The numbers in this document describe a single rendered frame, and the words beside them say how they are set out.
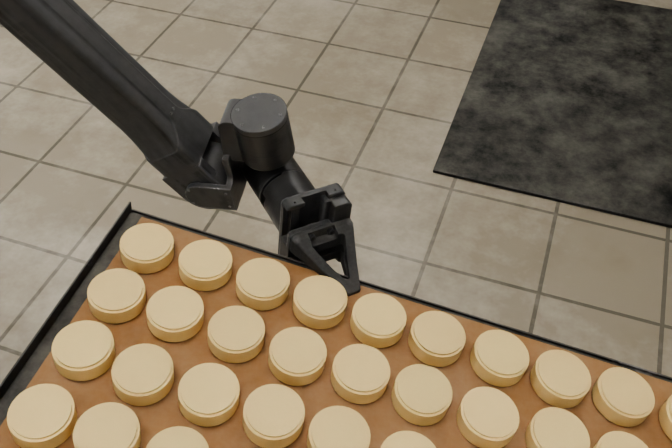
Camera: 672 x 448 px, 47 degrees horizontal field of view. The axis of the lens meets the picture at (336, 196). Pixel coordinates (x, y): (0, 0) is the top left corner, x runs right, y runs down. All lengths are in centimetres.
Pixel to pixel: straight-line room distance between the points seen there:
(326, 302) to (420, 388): 12
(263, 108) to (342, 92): 182
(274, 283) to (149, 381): 14
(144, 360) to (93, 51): 30
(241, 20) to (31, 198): 109
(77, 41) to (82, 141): 176
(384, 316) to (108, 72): 35
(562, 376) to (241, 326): 29
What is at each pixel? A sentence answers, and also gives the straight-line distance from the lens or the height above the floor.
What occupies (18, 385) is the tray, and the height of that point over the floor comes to 98.
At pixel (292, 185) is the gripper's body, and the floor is 99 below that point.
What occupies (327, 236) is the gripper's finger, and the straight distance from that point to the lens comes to 77.
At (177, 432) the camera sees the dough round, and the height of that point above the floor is 99.
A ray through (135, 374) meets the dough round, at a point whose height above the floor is 99.
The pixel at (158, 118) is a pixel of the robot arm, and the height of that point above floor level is 105.
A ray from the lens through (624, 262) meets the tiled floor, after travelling 217.
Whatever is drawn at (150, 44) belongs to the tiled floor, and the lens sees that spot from 291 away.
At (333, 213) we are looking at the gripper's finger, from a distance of 76.
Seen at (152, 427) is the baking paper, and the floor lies 97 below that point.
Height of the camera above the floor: 153
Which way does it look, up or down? 44 degrees down
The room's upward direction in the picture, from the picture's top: straight up
